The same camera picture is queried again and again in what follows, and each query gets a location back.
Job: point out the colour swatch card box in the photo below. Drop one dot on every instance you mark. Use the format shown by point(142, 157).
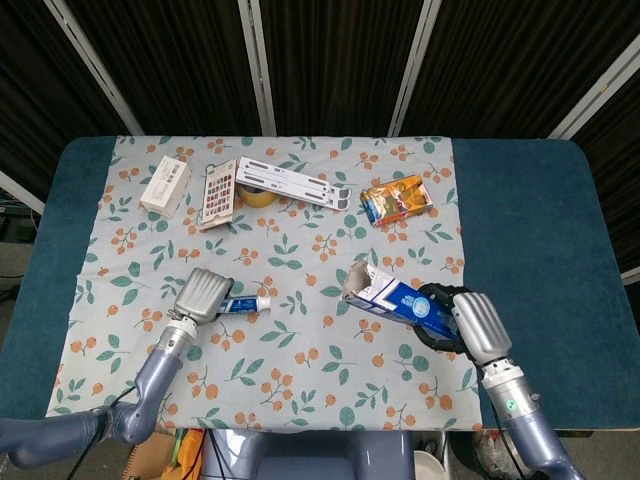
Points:
point(218, 195)

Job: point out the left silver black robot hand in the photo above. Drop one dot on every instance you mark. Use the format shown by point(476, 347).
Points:
point(200, 297)

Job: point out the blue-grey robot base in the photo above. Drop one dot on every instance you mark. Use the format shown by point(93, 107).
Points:
point(310, 455)

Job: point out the orange gold snack packet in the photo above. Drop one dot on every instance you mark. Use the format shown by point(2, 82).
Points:
point(397, 200)

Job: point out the white partition frame post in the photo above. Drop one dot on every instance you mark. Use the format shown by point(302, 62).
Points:
point(414, 65)
point(595, 95)
point(95, 65)
point(260, 65)
point(20, 192)

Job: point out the white folding laptop stand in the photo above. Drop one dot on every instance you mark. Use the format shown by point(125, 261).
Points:
point(280, 177)

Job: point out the white cardboard box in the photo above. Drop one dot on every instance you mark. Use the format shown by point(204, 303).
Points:
point(165, 187)

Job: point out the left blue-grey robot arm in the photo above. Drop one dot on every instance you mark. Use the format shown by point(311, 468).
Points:
point(150, 382)

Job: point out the floral berry leaf tablecloth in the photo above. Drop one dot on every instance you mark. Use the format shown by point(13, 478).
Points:
point(280, 380)

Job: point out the orange plastic bag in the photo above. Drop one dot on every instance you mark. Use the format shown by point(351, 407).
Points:
point(187, 455)

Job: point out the blue toothpaste box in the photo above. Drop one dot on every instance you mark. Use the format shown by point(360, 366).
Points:
point(395, 300)

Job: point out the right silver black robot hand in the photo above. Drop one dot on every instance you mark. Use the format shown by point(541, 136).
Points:
point(480, 325)

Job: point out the black trash bin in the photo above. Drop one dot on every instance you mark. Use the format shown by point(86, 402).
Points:
point(475, 457)

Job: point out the blue white toothpaste tube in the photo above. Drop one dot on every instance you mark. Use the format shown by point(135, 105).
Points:
point(247, 303)

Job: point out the yellow tape roll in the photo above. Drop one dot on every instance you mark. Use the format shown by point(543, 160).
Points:
point(257, 197)

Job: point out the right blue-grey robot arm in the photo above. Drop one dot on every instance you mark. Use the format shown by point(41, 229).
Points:
point(520, 415)

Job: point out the teal blue table cover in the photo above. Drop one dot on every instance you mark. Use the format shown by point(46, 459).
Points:
point(525, 225)

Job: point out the white bowl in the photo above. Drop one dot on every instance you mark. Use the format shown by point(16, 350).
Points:
point(430, 467)

